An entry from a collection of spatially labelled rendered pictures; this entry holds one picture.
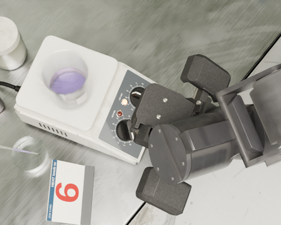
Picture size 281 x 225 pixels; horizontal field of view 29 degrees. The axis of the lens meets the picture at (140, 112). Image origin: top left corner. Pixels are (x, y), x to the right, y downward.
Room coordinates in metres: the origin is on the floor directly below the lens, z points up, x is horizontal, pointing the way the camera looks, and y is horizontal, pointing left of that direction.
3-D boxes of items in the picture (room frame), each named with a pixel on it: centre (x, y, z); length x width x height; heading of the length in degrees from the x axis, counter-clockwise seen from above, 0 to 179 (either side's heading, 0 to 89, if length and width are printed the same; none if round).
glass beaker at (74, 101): (0.26, 0.10, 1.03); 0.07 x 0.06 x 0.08; 86
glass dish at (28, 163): (0.18, 0.17, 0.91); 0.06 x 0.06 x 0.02
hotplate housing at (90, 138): (0.27, 0.08, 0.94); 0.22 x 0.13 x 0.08; 71
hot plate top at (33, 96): (0.27, 0.11, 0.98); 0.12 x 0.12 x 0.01; 71
